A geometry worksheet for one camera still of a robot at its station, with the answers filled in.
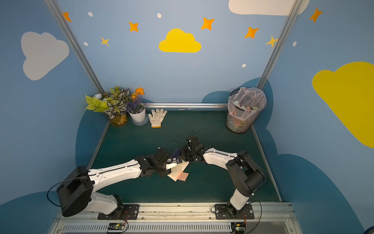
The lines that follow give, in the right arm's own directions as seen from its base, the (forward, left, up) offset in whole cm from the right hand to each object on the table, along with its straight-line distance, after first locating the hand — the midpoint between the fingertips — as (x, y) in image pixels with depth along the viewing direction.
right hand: (178, 152), depth 89 cm
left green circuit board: (-39, +27, -8) cm, 48 cm away
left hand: (-6, +4, 0) cm, 8 cm away
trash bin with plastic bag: (+39, -46, +6) cm, 60 cm away
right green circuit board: (-36, -34, -8) cm, 50 cm away
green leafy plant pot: (+21, +42, +19) cm, 51 cm away
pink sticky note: (-12, -3, -6) cm, 14 cm away
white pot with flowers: (+25, +31, +13) cm, 42 cm away
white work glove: (+35, +22, -7) cm, 42 cm away
